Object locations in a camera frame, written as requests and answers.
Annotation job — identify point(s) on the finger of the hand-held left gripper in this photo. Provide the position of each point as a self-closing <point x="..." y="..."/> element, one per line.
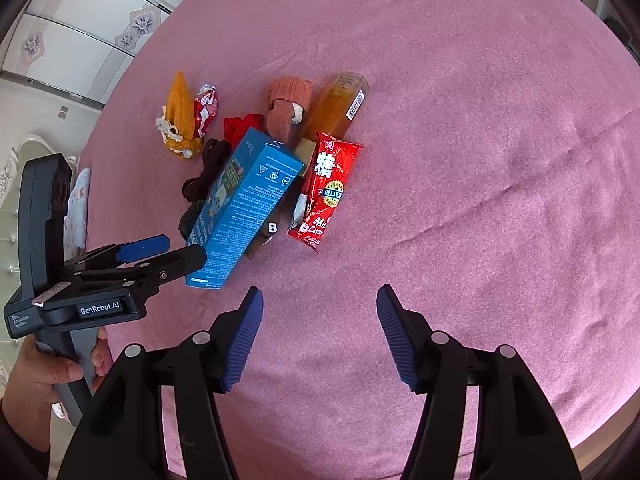
<point x="175" y="262"/>
<point x="145" y="247"/>

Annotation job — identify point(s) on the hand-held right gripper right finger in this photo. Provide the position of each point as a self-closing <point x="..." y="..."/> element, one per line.
<point x="397" y="342"/>

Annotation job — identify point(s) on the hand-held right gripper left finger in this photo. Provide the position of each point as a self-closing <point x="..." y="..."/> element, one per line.
<point x="244" y="342"/>

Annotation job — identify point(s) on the blue cardboard box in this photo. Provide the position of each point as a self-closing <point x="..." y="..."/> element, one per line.
<point x="245" y="210"/>

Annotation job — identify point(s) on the red and black cloth toy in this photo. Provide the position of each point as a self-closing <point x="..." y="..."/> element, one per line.
<point x="210" y="160"/>

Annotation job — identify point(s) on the orange yellow snack bag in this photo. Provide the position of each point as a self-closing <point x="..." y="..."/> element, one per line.
<point x="180" y="110"/>

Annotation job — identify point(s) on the small red white snack packet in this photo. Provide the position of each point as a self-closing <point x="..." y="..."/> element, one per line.
<point x="206" y="110"/>

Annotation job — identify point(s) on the red candy packet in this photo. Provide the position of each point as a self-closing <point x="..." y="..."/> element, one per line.
<point x="325" y="190"/>

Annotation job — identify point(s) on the small beige box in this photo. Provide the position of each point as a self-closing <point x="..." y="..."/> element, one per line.
<point x="305" y="152"/>

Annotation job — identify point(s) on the brown plush toy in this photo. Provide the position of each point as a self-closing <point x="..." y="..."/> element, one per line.
<point x="286" y="105"/>

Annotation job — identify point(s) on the orange liquid bottle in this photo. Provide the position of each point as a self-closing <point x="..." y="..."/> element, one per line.
<point x="337" y="107"/>

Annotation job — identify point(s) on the person's left forearm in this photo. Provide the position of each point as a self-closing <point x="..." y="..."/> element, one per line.
<point x="17" y="455"/>

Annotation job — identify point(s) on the person's left hand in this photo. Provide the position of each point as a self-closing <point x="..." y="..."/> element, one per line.
<point x="35" y="385"/>

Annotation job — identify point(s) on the floral pillow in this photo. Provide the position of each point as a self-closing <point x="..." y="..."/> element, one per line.
<point x="77" y="200"/>

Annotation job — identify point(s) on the white wrapper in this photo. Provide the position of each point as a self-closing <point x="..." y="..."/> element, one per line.
<point x="299" y="207"/>

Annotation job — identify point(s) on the pink bed sheet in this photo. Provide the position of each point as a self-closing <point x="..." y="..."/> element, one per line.
<point x="450" y="160"/>

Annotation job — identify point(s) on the white wardrobe with flower decals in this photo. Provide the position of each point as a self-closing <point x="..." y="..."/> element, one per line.
<point x="75" y="35"/>

